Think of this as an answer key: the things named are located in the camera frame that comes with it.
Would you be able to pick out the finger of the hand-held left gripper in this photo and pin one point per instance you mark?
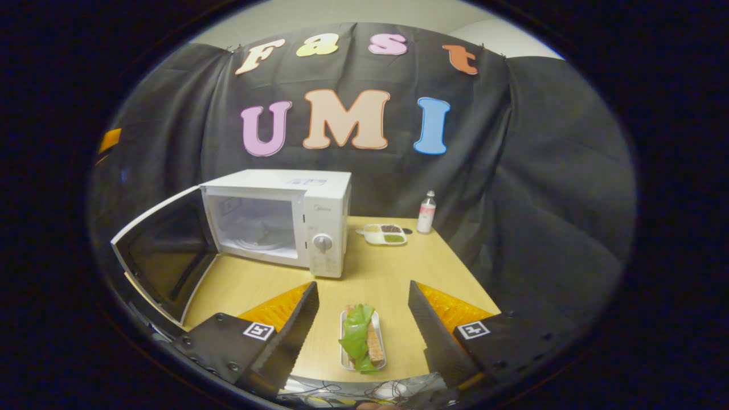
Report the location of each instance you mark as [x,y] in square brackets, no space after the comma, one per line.
[110,140]

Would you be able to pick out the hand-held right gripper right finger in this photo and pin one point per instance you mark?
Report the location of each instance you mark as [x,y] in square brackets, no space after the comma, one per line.
[433,336]

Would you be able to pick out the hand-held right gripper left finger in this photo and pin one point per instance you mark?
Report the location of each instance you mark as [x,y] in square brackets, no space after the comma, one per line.
[290,341]

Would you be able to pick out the lettuce and bread sandwich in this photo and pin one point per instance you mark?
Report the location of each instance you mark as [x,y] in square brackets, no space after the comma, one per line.
[359,336]

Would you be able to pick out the white microwave oven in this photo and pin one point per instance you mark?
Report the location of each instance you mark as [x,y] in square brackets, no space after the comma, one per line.
[327,216]

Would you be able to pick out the white divided dish with beans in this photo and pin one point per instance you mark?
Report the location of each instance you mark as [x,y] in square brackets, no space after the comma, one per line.
[386,234]

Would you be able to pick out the small bottle with pink label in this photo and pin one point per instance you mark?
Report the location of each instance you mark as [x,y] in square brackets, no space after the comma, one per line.
[426,215]

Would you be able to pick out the black backdrop cloth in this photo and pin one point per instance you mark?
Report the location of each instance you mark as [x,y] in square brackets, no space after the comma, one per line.
[541,171]

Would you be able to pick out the grey curved metal frame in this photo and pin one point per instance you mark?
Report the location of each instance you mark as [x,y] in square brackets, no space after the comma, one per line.
[307,385]

